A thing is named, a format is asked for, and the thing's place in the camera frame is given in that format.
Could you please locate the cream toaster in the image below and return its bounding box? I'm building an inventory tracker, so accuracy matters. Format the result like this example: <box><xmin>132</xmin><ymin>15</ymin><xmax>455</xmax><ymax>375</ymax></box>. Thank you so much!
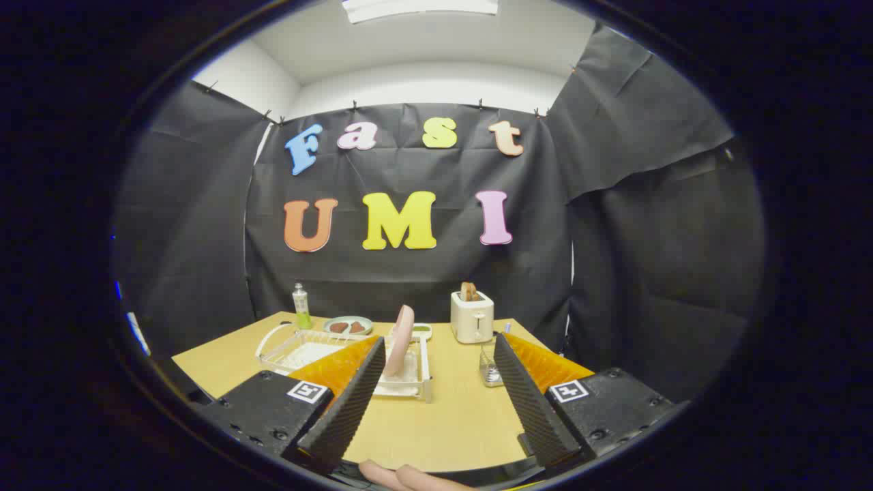
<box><xmin>450</xmin><ymin>291</ymin><xmax>494</xmax><ymax>344</ymax></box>

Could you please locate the green and white bottle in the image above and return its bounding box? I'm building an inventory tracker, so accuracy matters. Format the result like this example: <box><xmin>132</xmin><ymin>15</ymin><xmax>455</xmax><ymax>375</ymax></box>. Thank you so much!
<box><xmin>292</xmin><ymin>282</ymin><xmax>313</xmax><ymax>330</ymax></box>

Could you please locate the black backdrop cloth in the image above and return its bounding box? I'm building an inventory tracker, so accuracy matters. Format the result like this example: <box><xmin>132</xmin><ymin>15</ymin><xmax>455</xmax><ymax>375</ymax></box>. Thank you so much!
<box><xmin>113</xmin><ymin>24</ymin><xmax>768</xmax><ymax>403</ymax></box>

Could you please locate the pink plate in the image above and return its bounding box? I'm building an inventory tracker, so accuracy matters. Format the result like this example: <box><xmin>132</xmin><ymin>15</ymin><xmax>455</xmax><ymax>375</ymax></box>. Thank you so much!
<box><xmin>382</xmin><ymin>305</ymin><xmax>415</xmax><ymax>378</ymax></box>

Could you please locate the pale green plate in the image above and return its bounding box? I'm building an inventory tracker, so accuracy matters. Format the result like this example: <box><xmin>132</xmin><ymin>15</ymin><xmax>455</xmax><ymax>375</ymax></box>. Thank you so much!
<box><xmin>323</xmin><ymin>316</ymin><xmax>374</xmax><ymax>336</ymax></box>

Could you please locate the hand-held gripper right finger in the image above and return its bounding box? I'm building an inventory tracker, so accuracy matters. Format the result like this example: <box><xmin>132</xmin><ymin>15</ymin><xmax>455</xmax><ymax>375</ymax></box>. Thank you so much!
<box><xmin>492</xmin><ymin>332</ymin><xmax>677</xmax><ymax>471</ymax></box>

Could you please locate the metal wire basket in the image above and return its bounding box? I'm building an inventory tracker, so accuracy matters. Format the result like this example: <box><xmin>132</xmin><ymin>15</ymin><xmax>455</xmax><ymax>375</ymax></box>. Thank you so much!
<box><xmin>479</xmin><ymin>333</ymin><xmax>509</xmax><ymax>388</ymax></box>

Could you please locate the ceiling light panel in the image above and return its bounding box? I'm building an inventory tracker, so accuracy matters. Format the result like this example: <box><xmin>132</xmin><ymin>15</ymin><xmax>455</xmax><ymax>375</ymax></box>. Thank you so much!
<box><xmin>341</xmin><ymin>0</ymin><xmax>500</xmax><ymax>24</ymax></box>

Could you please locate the white wire dish rack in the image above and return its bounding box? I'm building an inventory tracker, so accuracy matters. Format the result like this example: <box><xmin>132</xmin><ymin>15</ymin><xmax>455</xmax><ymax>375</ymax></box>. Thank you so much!
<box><xmin>256</xmin><ymin>321</ymin><xmax>434</xmax><ymax>403</ymax></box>

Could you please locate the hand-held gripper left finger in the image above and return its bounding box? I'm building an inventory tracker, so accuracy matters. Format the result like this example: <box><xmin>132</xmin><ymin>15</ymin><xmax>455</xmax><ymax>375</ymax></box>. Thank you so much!
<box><xmin>201</xmin><ymin>334</ymin><xmax>387</xmax><ymax>475</ymax></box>

